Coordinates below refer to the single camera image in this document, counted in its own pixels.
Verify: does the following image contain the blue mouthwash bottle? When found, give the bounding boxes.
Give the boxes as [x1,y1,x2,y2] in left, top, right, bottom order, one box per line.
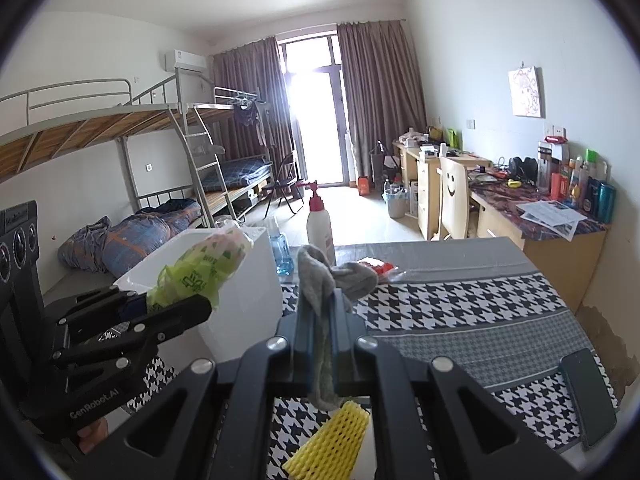
[267,217,295,276]

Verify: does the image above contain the white foam box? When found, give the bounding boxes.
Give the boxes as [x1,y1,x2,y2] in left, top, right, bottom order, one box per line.
[114,226,286,363]

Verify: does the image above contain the white air conditioner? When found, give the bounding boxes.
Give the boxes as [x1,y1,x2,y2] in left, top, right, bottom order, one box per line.
[164,49,207,72]

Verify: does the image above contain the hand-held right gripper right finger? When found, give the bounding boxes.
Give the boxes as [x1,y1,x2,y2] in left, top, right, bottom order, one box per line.
[330,291,583,480]

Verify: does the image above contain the red white box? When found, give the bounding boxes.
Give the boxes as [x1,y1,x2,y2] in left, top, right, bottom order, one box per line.
[540,135,571,163]

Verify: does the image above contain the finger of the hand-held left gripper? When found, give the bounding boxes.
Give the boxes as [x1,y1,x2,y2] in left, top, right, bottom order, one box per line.
[50,294,213,368]
[56,284,151,328]

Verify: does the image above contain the blue plaid quilt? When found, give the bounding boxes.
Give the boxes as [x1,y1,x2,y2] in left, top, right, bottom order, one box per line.
[221,156,273,187]

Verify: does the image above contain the green white plastic bag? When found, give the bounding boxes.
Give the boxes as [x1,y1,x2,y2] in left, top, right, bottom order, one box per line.
[146,225,253,313]

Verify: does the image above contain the grey blue bucket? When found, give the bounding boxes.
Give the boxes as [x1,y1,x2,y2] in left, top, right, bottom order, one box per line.
[384,186,411,219]

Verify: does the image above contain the black headphones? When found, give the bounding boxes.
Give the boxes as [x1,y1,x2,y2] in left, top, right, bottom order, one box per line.
[509,156,538,181]

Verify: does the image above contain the plain wooden desk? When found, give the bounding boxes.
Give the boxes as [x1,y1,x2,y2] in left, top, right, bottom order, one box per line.
[392,141,493,241]

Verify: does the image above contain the large metal bunk bed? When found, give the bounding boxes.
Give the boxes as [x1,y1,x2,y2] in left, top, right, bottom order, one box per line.
[0,78,221,241]

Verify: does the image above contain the brown curtain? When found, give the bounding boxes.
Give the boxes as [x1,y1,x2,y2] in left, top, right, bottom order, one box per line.
[336,19,428,186]
[212,35,296,181]

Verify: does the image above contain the small metal bunk bed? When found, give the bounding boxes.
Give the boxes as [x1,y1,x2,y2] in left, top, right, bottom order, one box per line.
[185,86,276,221]

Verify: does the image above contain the cartoon wall picture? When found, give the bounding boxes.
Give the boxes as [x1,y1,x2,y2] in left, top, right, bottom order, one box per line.
[508,66,545,118]

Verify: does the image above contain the row of toiletry bottles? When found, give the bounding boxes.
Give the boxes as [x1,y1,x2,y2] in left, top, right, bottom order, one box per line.
[550,148,618,225]

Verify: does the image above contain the white spray bottle red pump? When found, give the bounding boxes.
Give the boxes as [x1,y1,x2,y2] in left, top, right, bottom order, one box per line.
[306,181,337,266]

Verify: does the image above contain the yellow foam net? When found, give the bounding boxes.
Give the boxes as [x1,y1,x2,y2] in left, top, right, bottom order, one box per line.
[282,400,371,480]

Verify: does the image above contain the person's left hand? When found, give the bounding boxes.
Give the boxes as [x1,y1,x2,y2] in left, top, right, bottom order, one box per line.
[75,417,111,453]

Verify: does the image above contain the wooden smiley chair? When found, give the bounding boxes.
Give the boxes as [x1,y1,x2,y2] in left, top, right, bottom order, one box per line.
[437,156,476,241]

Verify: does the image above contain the black folding chair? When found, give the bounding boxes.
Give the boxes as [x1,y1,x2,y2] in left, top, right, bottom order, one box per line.
[262,152,305,218]

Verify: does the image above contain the glass balcony door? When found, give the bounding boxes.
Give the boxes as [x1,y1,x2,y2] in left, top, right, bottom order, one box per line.
[277,35,351,186]

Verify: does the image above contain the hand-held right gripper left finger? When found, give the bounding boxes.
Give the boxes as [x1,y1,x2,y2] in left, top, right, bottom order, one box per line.
[70,302,326,480]

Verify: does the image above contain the clear bottle black lid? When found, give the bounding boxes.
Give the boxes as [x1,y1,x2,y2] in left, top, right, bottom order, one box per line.
[537,142,552,193]

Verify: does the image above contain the dark blue quilt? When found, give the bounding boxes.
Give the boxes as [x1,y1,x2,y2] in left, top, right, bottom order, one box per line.
[140,197,201,231]

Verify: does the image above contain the dark green phone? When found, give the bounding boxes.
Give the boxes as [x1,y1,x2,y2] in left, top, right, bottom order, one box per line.
[559,347,618,450]

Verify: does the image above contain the printed papers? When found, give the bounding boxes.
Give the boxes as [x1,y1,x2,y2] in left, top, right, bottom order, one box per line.
[517,200,588,241]

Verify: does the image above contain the grey purple bedding bundle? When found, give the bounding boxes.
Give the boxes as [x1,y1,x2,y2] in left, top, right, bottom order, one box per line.
[57,216,113,273]

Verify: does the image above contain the houndstooth blanket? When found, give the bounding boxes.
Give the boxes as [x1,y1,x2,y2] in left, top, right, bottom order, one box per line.
[120,237,621,480]

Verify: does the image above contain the dark hanging clothes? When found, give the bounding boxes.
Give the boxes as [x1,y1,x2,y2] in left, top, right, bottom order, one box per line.
[232,100,268,146]

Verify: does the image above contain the blue orange checked quilt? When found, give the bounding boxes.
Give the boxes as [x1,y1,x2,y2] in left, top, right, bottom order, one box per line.
[102,210,176,278]

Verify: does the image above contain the red snack packet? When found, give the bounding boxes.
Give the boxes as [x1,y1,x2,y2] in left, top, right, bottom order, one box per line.
[357,256,398,283]

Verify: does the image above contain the grey cloth rag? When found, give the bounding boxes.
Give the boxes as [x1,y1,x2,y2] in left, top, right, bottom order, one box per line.
[296,244,379,411]

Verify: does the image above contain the metal bed ladder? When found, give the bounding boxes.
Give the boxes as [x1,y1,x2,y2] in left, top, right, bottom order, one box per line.
[184,105,238,228]

